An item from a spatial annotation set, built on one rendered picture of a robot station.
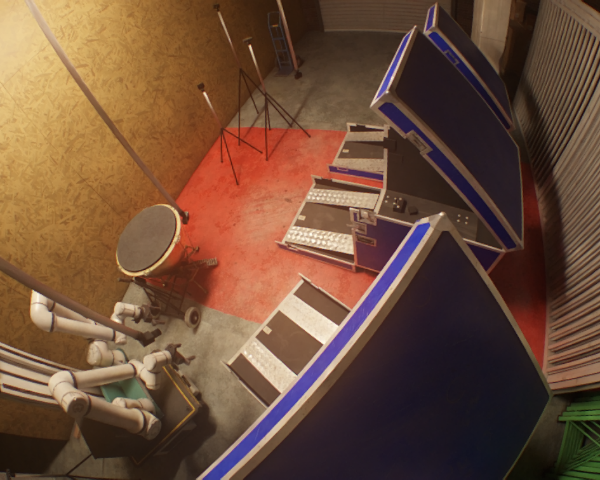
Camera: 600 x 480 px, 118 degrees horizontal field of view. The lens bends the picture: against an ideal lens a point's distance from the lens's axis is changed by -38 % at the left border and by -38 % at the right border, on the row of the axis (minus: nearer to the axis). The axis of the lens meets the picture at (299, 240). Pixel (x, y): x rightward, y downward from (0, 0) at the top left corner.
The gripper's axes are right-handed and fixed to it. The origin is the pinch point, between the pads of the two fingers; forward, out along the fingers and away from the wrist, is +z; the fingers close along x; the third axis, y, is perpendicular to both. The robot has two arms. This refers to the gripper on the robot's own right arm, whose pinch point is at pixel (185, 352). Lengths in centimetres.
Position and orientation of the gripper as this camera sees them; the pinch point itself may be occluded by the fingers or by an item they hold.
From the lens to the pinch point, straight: 195.1
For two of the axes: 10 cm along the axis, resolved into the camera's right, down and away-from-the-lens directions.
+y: -4.5, 8.9, 0.5
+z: 3.2, 1.1, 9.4
